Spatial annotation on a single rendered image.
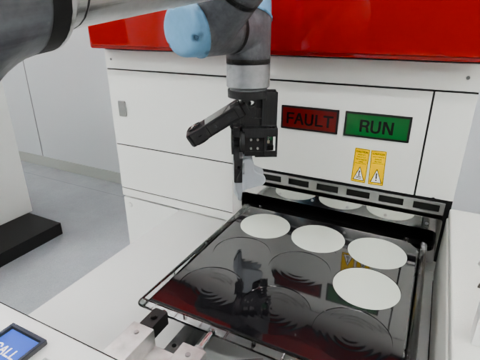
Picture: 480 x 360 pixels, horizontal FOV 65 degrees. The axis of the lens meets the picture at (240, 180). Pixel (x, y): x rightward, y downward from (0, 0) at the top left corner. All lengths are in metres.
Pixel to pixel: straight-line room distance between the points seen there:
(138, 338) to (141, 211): 0.63
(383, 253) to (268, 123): 0.31
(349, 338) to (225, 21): 0.45
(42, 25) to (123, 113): 0.79
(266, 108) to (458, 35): 0.31
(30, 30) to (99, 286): 0.59
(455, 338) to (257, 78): 0.45
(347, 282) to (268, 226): 0.21
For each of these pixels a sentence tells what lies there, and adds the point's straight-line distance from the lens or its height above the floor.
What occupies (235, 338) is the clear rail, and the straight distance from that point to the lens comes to 0.53.
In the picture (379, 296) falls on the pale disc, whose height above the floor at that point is 0.90.
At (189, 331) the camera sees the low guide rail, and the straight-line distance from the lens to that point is 0.62.
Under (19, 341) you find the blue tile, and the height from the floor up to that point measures 0.96.
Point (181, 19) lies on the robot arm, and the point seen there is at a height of 1.28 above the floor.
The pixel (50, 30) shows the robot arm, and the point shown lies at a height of 1.27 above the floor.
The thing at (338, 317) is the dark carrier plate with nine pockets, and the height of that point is 0.90.
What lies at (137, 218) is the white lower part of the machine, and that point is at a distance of 1.14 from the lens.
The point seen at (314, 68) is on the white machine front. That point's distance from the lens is 0.76.
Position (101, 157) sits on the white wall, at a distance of 3.48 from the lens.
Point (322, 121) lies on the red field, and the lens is 0.77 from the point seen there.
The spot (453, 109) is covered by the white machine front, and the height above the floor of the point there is 1.14.
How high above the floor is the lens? 1.28
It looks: 22 degrees down
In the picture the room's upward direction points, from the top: straight up
